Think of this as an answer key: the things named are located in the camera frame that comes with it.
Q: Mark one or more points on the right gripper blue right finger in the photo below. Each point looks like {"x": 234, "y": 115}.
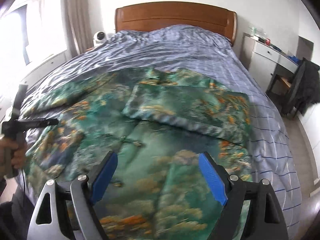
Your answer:
{"x": 229, "y": 191}

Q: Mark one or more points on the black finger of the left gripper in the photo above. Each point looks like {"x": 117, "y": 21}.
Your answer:
{"x": 42, "y": 122}

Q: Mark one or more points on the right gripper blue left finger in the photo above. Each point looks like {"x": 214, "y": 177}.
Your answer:
{"x": 87, "y": 190}

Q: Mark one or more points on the green patterned silk jacket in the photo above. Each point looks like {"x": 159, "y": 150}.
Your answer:
{"x": 158, "y": 123}

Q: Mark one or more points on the person's left hand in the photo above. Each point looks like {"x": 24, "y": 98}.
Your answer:
{"x": 12, "y": 155}

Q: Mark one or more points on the white window bench drawers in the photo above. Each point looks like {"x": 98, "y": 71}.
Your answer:
{"x": 44, "y": 68}

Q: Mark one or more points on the white wardrobe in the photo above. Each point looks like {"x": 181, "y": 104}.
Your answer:
{"x": 309, "y": 30}

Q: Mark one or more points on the small white fan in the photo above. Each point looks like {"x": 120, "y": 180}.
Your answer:
{"x": 99, "y": 38}

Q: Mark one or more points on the wooden chair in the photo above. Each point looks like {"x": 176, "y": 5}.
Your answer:
{"x": 283, "y": 93}

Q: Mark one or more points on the beige curtain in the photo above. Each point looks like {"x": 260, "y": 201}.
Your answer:
{"x": 78, "y": 19}

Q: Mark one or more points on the black jacket on chair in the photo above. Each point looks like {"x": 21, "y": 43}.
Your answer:
{"x": 308, "y": 93}

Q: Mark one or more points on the white desk with drawers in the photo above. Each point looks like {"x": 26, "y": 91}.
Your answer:
{"x": 263, "y": 62}

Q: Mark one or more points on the blue checked duvet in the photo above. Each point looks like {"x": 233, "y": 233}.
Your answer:
{"x": 210, "y": 54}

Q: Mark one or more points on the brown wooden headboard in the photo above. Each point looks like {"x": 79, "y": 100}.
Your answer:
{"x": 156, "y": 15}

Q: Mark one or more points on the red soda can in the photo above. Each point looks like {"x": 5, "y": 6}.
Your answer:
{"x": 268, "y": 41}

